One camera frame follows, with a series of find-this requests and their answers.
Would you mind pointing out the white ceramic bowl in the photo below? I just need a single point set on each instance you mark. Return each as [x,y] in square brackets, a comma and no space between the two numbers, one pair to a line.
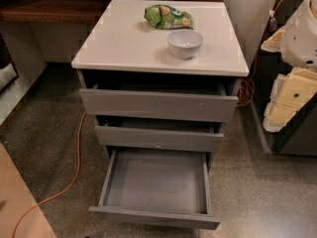
[184,44]

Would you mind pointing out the grey bottom drawer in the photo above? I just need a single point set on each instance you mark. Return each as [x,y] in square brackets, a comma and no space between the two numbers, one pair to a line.
[157,187]

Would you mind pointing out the green snack bag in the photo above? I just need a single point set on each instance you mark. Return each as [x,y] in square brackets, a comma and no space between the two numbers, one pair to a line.
[165,17]

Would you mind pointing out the grey drawer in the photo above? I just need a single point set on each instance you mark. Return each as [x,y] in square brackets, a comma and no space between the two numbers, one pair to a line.
[185,100]
[157,187]
[159,134]

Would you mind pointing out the dark wooden shelf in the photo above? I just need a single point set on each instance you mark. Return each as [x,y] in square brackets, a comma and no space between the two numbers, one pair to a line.
[58,11]

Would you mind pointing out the grey middle drawer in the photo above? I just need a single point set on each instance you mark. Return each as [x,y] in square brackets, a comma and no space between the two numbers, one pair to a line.
[159,134]

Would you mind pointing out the grey drawer cabinet white top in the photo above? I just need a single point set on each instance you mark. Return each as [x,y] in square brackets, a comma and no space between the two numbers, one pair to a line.
[124,45]

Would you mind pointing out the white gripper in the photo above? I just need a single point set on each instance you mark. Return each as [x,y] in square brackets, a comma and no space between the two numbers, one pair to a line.
[301,39]

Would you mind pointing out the grey top drawer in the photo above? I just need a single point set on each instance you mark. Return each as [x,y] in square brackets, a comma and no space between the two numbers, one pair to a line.
[185,100]

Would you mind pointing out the dark grey side cabinet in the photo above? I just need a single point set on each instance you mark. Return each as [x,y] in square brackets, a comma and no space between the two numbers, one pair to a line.
[299,136]

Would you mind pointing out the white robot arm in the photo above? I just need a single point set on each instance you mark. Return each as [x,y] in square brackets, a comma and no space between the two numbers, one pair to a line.
[296,41]

